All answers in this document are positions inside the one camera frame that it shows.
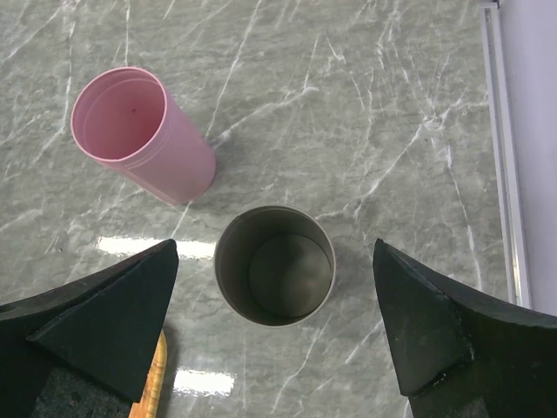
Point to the woven bamboo tray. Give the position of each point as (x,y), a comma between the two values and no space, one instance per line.
(147,407)

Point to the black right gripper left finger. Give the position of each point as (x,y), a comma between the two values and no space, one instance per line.
(85,349)

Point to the pink cylindrical container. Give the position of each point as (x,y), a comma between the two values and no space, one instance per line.
(126,120)

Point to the grey cylindrical container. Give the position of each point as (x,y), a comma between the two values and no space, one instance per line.
(275,266)

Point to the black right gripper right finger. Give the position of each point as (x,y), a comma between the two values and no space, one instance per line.
(458,352)

